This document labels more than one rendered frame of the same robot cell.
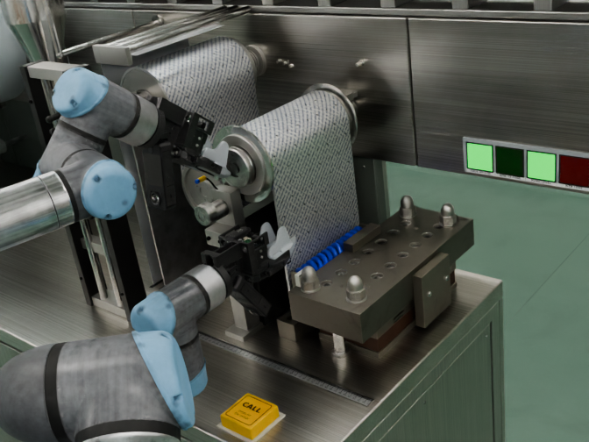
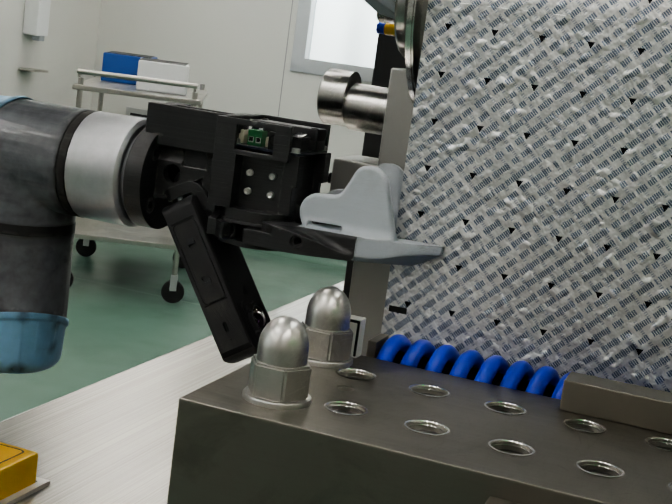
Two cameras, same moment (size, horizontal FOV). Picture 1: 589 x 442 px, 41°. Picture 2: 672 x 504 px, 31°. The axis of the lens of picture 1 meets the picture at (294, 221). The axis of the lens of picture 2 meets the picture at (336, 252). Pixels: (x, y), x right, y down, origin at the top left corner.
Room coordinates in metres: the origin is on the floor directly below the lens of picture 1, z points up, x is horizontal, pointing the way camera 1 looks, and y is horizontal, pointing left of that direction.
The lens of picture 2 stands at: (0.94, -0.66, 1.22)
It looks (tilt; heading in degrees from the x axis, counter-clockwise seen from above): 10 degrees down; 66
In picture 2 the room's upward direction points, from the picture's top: 8 degrees clockwise
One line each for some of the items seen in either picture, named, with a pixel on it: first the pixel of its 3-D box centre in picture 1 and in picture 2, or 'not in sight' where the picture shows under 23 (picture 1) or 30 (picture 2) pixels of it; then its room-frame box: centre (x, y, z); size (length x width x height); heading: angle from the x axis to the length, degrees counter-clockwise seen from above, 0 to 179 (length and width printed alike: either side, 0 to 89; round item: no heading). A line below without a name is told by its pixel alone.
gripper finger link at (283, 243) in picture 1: (282, 240); (370, 213); (1.27, 0.03, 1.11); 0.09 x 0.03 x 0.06; 136
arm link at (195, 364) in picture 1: (171, 363); (12, 285); (1.09, 0.24, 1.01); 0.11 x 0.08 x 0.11; 89
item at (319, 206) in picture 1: (319, 210); (581, 250); (1.37, -0.05, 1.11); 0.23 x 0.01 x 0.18; 137
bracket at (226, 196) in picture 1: (231, 265); (364, 276); (1.32, 0.13, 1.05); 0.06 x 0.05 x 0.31; 137
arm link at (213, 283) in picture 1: (202, 288); (125, 169); (1.14, 0.17, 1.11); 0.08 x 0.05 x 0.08; 47
